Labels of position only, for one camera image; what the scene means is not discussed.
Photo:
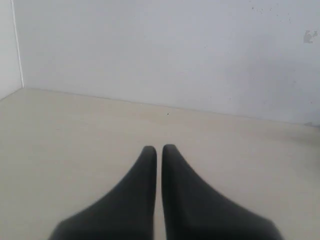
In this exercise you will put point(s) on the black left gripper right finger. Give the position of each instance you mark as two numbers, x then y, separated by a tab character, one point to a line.
193	210

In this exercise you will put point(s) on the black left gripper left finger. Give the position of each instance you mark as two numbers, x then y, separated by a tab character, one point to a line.
125	213

